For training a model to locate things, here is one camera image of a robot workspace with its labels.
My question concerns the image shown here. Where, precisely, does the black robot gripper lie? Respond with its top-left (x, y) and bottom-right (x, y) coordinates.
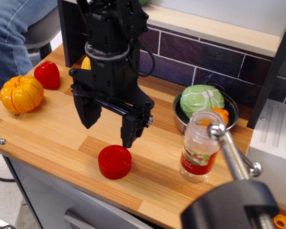
top-left (69, 42), bottom-right (154, 148)

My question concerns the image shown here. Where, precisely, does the red plastic cap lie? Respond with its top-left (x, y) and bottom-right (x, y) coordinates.
top-left (98, 145), bottom-right (132, 180)

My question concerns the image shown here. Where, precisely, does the clear spice jar red label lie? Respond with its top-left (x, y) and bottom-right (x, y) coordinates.
top-left (179, 110), bottom-right (224, 183)

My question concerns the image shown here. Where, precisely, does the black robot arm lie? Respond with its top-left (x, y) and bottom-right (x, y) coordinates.
top-left (69, 0), bottom-right (154, 148)

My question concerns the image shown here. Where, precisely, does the yellow toy corn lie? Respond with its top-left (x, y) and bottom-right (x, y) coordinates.
top-left (81, 56), bottom-right (91, 70)

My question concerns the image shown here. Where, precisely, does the silver metal pot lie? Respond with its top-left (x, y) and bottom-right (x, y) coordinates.
top-left (173, 83), bottom-right (239, 135)

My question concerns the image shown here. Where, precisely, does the red toy strawberry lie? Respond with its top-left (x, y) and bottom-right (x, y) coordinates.
top-left (34, 61), bottom-right (60, 89)

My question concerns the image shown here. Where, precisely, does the green toy cabbage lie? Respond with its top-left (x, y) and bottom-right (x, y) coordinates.
top-left (180, 84), bottom-right (225, 119)

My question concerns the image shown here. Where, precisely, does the orange toy pumpkin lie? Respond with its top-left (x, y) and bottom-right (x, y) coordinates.
top-left (0, 75), bottom-right (44, 114)

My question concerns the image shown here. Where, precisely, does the orange toy fruit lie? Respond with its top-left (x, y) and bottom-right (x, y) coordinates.
top-left (198, 107), bottom-right (229, 127)

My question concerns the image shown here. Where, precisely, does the grey chair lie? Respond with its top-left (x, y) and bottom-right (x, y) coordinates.
top-left (23, 7), bottom-right (61, 66)

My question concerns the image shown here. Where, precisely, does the wooden shelf with dark posts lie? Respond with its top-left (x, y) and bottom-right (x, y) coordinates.
top-left (57, 0), bottom-right (286, 130)

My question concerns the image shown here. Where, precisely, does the person leg in jeans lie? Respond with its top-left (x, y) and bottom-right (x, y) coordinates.
top-left (0, 0), bottom-right (58, 90)

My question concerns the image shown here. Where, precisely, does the black clamp with metal screw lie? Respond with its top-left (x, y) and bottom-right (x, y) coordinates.
top-left (181, 122), bottom-right (280, 229)

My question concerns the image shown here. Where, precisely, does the white sink unit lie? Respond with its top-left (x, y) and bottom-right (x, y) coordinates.
top-left (246, 35), bottom-right (286, 208)

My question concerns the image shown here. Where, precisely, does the grey cabinet drawer handle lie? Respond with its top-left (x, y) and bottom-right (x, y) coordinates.
top-left (63, 210), bottom-right (95, 229)

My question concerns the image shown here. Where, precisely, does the black floor cable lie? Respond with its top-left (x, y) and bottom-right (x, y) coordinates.
top-left (0, 150), bottom-right (16, 183)

